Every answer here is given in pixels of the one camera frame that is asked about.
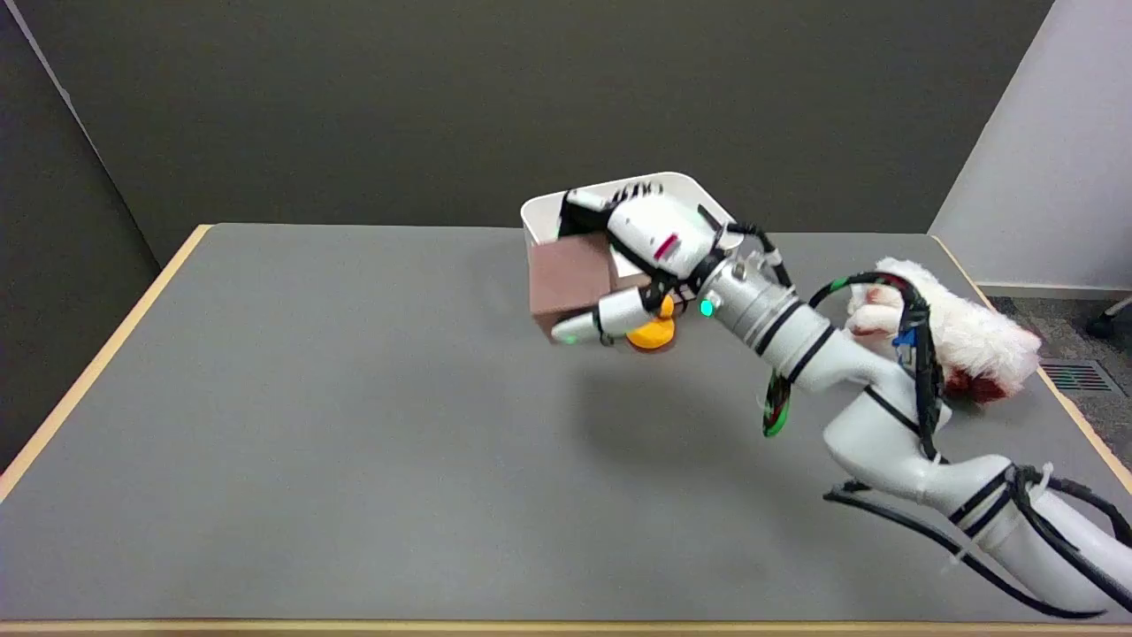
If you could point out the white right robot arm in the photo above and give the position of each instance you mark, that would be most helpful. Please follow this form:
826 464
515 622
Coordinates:
849 389

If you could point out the white plastic box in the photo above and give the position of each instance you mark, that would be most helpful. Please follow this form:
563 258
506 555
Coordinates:
619 190

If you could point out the brown cardboard box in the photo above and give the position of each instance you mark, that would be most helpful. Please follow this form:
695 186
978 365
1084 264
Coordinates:
570 283

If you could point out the black floor vent grate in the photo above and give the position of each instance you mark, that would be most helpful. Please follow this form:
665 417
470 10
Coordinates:
1076 377

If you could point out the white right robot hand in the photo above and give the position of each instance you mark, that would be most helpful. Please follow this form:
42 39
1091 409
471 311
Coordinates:
654 234

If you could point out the orange yellow toy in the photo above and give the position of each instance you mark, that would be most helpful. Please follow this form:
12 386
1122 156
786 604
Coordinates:
653 329

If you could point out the white fluffy plush toy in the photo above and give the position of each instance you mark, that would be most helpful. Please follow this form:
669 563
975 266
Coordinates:
964 332

